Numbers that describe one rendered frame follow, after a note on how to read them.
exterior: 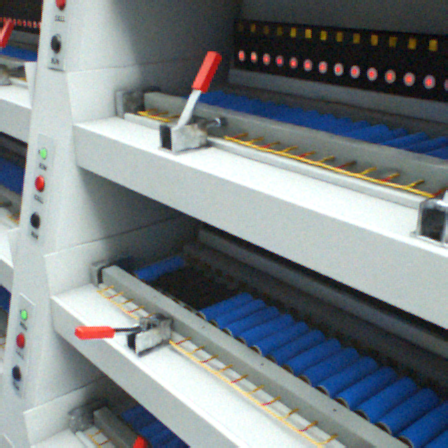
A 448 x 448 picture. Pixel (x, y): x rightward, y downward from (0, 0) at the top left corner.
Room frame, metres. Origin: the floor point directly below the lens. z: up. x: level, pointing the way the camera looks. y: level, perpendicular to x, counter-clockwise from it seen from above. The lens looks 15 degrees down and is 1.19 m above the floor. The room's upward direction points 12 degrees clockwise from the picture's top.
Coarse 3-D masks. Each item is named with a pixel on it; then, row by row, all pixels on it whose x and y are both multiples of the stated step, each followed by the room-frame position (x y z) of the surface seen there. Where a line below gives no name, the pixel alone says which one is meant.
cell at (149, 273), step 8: (176, 256) 0.72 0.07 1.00; (152, 264) 0.70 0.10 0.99; (160, 264) 0.70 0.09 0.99; (168, 264) 0.71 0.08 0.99; (176, 264) 0.71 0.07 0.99; (184, 264) 0.72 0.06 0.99; (136, 272) 0.68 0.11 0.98; (144, 272) 0.68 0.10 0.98; (152, 272) 0.69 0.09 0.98; (160, 272) 0.70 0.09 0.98; (168, 272) 0.71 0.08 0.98; (152, 280) 0.69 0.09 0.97
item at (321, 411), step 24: (120, 288) 0.65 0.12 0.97; (144, 288) 0.63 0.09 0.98; (168, 312) 0.59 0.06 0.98; (192, 336) 0.56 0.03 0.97; (216, 336) 0.54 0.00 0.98; (240, 360) 0.51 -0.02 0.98; (264, 360) 0.51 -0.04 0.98; (264, 384) 0.49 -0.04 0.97; (288, 384) 0.47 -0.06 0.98; (264, 408) 0.46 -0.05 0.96; (312, 408) 0.45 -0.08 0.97; (336, 408) 0.45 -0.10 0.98; (336, 432) 0.43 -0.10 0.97; (360, 432) 0.42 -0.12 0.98; (384, 432) 0.42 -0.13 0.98
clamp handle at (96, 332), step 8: (144, 320) 0.55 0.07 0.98; (80, 328) 0.51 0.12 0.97; (88, 328) 0.52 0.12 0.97; (96, 328) 0.52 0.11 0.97; (104, 328) 0.53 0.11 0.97; (112, 328) 0.53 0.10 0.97; (120, 328) 0.54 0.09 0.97; (128, 328) 0.55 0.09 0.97; (136, 328) 0.56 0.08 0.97; (144, 328) 0.56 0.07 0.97; (80, 336) 0.51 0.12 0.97; (88, 336) 0.51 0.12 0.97; (96, 336) 0.52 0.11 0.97; (104, 336) 0.52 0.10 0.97; (112, 336) 0.53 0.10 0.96
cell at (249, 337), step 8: (272, 320) 0.58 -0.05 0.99; (280, 320) 0.58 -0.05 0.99; (288, 320) 0.59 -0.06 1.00; (256, 328) 0.57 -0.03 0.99; (264, 328) 0.57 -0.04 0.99; (272, 328) 0.57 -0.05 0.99; (280, 328) 0.58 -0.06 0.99; (240, 336) 0.55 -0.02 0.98; (248, 336) 0.55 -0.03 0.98; (256, 336) 0.56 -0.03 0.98; (264, 336) 0.56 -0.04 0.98; (248, 344) 0.55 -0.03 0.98
